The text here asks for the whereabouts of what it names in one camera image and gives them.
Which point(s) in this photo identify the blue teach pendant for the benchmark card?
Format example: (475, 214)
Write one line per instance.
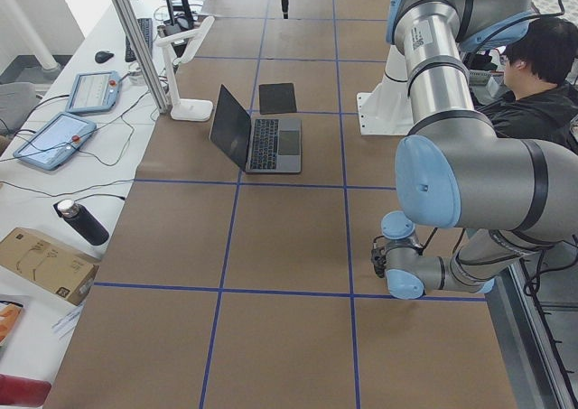
(94, 92)
(53, 144)

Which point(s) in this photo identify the black computer mouse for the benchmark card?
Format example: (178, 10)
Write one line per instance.
(101, 57)

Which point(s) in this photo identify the blue teach pendant far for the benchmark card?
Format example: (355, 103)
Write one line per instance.
(94, 92)

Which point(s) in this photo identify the grey laptop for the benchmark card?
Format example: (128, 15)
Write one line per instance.
(256, 145)

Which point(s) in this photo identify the black water bottle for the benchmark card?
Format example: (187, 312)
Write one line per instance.
(82, 221)

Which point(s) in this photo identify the seated person in black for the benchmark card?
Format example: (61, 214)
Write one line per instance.
(540, 103)

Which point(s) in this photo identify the blue teach pendant near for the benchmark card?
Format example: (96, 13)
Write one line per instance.
(53, 144)

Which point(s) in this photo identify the cardboard box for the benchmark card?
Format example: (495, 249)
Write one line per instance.
(48, 263)

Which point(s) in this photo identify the black mouse pad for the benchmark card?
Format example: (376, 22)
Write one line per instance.
(278, 98)

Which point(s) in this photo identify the aluminium frame post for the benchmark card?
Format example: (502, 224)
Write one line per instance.
(144, 58)

